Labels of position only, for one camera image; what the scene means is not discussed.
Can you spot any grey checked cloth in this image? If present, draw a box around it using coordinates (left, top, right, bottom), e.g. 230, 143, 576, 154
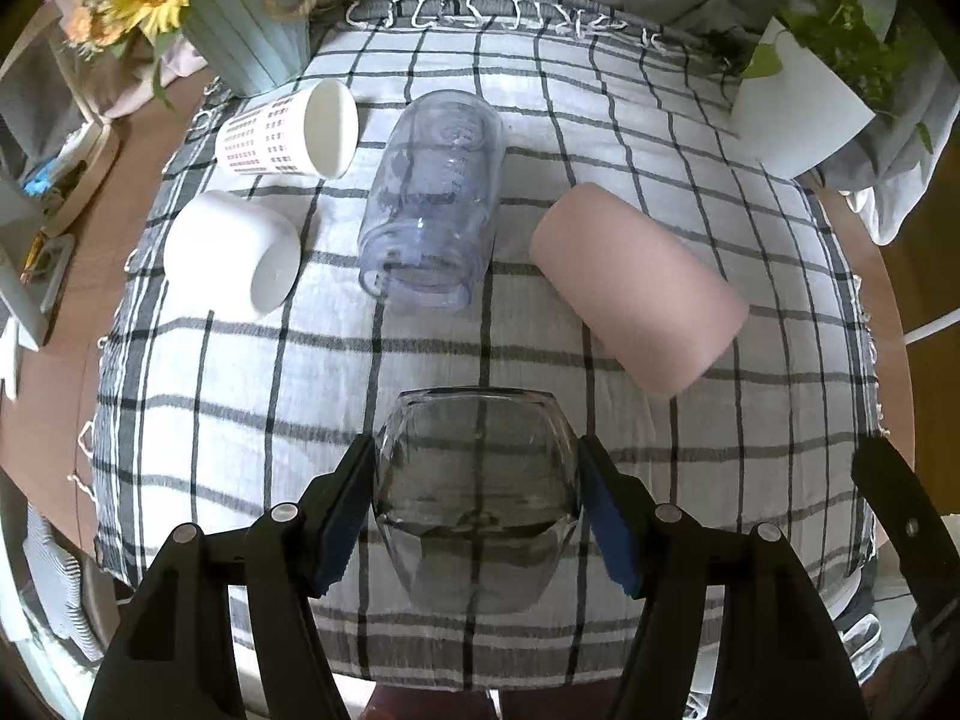
69, 0, 893, 697

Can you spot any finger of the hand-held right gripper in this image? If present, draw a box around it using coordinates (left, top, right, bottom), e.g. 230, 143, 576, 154
851, 435, 960, 638

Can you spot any clear glass cup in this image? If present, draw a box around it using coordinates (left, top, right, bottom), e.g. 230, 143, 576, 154
372, 388, 583, 614

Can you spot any white plant pot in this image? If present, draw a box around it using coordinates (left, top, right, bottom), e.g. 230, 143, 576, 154
730, 16, 877, 178

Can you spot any green leafy plant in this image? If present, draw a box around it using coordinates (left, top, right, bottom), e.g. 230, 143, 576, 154
739, 0, 938, 155

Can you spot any round wooden tray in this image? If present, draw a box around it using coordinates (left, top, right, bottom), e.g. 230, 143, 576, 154
30, 120, 121, 237

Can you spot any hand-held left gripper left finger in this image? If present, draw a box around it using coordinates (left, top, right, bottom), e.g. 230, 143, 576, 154
83, 433, 377, 720

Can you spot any pink cup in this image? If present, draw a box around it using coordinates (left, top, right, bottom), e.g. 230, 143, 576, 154
529, 183, 749, 396

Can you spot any white cup with dotted print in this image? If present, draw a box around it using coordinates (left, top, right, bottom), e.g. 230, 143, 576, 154
215, 78, 359, 180

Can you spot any white cable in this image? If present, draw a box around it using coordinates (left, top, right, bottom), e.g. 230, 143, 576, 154
904, 313, 960, 346

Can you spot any light blue flower pot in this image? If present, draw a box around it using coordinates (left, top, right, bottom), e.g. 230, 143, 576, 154
181, 0, 311, 97

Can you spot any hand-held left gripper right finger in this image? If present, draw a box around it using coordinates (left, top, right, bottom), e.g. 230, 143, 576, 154
576, 435, 853, 720

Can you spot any plain white cup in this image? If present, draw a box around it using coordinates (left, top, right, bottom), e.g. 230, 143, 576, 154
163, 190, 302, 315

